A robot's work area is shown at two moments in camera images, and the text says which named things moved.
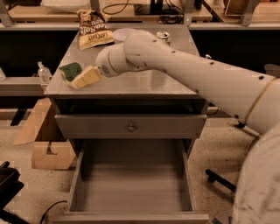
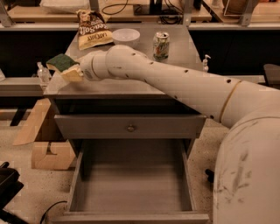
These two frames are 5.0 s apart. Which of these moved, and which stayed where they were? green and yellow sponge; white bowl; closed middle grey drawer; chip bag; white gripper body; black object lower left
Moved: green and yellow sponge; white gripper body
Stayed: white bowl; chip bag; closed middle grey drawer; black object lower left
